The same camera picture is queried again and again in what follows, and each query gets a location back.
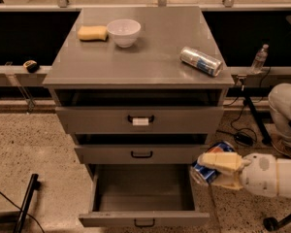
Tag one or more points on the person in beige trousers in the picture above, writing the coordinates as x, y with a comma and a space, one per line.
280, 109

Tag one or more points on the grey middle drawer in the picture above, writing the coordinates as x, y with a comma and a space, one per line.
139, 154

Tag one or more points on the white bowl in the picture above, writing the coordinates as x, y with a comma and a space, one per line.
124, 32

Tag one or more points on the silver blue energy drink can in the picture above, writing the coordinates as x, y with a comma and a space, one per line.
201, 61

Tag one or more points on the black stand leg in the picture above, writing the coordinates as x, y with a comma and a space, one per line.
33, 185

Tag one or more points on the black power adapter with cable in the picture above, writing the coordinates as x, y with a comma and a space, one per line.
243, 136

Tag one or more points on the black yellow tape measure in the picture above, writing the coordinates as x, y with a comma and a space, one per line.
31, 66

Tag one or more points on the yellow sponge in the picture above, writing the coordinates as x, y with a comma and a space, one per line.
90, 33

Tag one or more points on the grey drawer cabinet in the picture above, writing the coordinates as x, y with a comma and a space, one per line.
148, 74

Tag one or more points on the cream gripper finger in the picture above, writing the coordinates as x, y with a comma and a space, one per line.
228, 181
223, 161

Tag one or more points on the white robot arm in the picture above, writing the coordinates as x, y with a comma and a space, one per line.
283, 173

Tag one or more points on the black office chair base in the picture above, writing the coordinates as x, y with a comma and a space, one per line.
272, 224

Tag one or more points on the clear plastic water bottle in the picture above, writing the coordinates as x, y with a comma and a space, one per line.
259, 59

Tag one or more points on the grey top drawer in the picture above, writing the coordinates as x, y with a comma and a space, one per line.
129, 120

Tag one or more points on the blue pepsi can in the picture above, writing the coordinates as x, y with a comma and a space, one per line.
203, 175

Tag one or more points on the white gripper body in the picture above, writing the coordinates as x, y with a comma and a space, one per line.
259, 175

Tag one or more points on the grey open bottom drawer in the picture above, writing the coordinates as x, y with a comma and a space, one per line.
143, 196

